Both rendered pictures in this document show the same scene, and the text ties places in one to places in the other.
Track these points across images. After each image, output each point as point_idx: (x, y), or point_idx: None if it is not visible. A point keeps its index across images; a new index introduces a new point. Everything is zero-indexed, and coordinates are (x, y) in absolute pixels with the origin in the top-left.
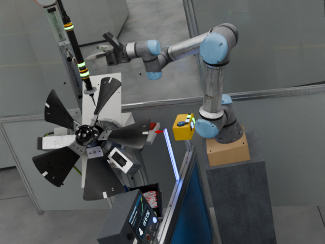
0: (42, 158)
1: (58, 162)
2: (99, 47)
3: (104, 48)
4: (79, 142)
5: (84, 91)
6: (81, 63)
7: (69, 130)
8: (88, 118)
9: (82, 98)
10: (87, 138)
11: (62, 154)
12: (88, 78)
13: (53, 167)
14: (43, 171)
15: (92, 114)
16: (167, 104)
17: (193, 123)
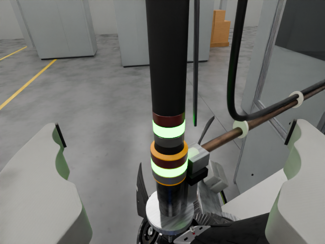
0: (140, 174)
1: (142, 199)
2: (295, 137)
3: (273, 205)
4: (141, 225)
5: (156, 194)
6: (156, 123)
7: (215, 182)
8: (250, 202)
9: (281, 170)
10: (145, 241)
11: (145, 200)
12: (163, 186)
13: (140, 195)
14: (137, 185)
15: (259, 205)
16: None
17: None
